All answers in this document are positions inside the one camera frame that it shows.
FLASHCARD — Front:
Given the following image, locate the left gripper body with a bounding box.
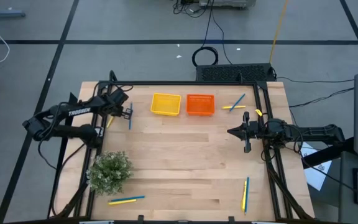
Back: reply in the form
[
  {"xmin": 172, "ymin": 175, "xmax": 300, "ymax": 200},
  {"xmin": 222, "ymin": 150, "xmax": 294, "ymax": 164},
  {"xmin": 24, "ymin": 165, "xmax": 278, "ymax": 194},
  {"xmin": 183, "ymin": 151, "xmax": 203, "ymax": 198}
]
[{"xmin": 106, "ymin": 101, "xmax": 127, "ymax": 117}]

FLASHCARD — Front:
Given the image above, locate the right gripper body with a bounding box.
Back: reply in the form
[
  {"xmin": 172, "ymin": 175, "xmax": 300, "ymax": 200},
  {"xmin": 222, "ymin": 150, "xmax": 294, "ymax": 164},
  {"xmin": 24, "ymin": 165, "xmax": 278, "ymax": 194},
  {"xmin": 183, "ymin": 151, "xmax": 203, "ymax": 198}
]
[{"xmin": 242, "ymin": 111, "xmax": 254, "ymax": 154}]

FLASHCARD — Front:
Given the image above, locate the blue pencil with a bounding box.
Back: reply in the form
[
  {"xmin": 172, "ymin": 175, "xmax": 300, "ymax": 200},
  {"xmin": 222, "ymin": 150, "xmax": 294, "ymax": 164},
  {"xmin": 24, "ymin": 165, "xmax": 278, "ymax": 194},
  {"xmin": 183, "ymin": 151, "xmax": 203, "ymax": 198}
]
[
  {"xmin": 128, "ymin": 101, "xmax": 134, "ymax": 131},
  {"xmin": 110, "ymin": 195, "xmax": 146, "ymax": 203},
  {"xmin": 244, "ymin": 176, "xmax": 250, "ymax": 214},
  {"xmin": 229, "ymin": 93, "xmax": 247, "ymax": 112}
]

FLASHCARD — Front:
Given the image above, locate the small yellow block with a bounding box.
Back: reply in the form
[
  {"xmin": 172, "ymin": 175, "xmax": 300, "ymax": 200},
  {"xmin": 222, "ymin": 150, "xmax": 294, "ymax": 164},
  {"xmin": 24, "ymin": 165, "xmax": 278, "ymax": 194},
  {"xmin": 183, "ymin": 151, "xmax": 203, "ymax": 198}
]
[{"xmin": 108, "ymin": 198, "xmax": 137, "ymax": 206}]

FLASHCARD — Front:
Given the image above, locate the yellow plastic basket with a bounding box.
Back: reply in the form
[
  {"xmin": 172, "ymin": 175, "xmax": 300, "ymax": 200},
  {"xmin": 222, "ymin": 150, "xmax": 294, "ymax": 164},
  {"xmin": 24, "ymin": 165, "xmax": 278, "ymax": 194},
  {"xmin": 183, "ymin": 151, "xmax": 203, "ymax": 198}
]
[{"xmin": 150, "ymin": 92, "xmax": 182, "ymax": 117}]

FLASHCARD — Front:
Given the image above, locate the orange plastic basket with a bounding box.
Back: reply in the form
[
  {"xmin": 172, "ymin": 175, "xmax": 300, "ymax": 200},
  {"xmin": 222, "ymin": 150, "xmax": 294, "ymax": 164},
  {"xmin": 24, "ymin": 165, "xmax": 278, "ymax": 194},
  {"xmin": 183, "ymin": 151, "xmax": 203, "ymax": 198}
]
[{"xmin": 186, "ymin": 93, "xmax": 216, "ymax": 116}]

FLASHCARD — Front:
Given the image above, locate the black perforated computer case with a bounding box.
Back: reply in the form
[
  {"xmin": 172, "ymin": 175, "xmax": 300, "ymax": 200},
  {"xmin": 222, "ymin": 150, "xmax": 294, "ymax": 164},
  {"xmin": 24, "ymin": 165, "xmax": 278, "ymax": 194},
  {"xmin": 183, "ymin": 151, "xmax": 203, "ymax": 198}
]
[{"xmin": 195, "ymin": 63, "xmax": 275, "ymax": 83}]

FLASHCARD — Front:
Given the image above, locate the green artificial plant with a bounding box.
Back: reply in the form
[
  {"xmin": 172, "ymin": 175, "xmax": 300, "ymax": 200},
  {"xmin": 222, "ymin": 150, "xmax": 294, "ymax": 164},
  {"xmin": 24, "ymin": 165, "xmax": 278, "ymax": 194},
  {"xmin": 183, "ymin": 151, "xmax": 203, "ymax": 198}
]
[{"xmin": 85, "ymin": 151, "xmax": 135, "ymax": 197}]

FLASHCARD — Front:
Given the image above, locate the white paper sheet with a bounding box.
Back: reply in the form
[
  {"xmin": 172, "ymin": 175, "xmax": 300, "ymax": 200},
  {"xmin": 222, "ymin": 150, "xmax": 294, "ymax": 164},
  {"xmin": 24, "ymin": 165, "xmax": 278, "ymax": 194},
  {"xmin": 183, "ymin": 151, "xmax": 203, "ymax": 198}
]
[{"xmin": 300, "ymin": 141, "xmax": 334, "ymax": 191}]

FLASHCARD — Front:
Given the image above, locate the gray equipment case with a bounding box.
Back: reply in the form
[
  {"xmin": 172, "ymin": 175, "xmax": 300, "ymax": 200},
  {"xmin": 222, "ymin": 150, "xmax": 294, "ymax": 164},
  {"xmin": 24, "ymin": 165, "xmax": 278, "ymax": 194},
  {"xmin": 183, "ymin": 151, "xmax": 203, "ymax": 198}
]
[{"xmin": 199, "ymin": 0, "xmax": 257, "ymax": 8}]

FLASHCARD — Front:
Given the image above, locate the gray furniture foot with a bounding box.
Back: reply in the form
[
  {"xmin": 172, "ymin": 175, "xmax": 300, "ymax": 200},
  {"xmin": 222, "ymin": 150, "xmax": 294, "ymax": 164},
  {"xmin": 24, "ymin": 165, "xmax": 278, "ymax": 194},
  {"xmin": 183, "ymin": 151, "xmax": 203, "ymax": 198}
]
[{"xmin": 0, "ymin": 0, "xmax": 27, "ymax": 19}]

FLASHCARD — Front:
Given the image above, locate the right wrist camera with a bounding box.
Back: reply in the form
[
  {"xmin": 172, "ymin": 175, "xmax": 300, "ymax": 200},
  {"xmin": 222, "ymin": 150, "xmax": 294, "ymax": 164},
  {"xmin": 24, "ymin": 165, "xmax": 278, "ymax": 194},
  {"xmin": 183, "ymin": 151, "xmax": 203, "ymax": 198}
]
[{"xmin": 250, "ymin": 121, "xmax": 264, "ymax": 139}]

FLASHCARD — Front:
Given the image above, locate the black metal table frame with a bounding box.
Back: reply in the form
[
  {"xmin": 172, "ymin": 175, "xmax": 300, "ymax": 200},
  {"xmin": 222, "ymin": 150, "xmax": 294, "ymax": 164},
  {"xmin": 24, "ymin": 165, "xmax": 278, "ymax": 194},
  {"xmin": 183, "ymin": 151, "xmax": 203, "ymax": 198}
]
[{"xmin": 47, "ymin": 70, "xmax": 316, "ymax": 224}]

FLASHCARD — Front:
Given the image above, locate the black floor cable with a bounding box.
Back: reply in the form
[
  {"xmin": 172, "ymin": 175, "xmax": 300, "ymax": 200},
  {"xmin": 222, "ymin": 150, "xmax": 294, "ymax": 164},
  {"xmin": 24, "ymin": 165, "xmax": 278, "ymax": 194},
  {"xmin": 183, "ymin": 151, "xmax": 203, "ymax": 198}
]
[
  {"xmin": 275, "ymin": 76, "xmax": 356, "ymax": 85},
  {"xmin": 289, "ymin": 87, "xmax": 356, "ymax": 108}
]

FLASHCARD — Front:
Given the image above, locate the coiled black cable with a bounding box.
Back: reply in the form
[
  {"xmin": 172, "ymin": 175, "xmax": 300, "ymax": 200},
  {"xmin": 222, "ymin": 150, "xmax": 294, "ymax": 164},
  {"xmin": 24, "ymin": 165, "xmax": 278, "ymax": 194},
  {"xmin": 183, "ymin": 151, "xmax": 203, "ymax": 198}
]
[{"xmin": 191, "ymin": 45, "xmax": 219, "ymax": 68}]

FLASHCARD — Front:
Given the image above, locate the black hanging cable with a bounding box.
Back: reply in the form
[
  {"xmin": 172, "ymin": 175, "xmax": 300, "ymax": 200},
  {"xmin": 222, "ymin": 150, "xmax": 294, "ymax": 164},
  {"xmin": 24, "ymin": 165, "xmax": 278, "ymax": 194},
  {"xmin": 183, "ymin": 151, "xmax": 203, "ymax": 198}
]
[
  {"xmin": 200, "ymin": 0, "xmax": 214, "ymax": 48},
  {"xmin": 211, "ymin": 15, "xmax": 233, "ymax": 65}
]

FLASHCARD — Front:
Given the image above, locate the yellow hanging cable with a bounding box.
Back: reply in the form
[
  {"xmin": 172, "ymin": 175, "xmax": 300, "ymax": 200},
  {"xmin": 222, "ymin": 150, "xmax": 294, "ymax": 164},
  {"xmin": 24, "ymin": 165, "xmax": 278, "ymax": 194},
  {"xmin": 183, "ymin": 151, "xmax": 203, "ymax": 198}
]
[{"xmin": 268, "ymin": 0, "xmax": 290, "ymax": 65}]

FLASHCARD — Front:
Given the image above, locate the black cable bundle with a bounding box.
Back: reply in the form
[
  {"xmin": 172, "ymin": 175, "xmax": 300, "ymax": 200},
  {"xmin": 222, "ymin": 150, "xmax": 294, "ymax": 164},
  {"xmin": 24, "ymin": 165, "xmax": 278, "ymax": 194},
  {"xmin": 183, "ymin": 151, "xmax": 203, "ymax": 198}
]
[{"xmin": 172, "ymin": 0, "xmax": 213, "ymax": 18}]

